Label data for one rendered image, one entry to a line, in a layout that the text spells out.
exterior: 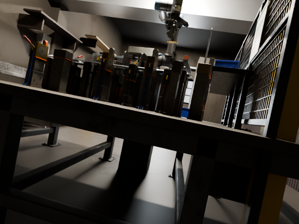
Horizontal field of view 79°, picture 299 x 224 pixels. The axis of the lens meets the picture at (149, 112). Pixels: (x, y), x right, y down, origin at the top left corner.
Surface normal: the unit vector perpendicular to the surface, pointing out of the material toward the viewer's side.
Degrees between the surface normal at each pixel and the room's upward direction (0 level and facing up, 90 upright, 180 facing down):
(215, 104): 90
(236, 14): 90
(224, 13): 90
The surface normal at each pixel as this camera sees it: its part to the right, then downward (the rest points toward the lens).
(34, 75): 0.94, 0.19
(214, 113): -0.14, -0.01
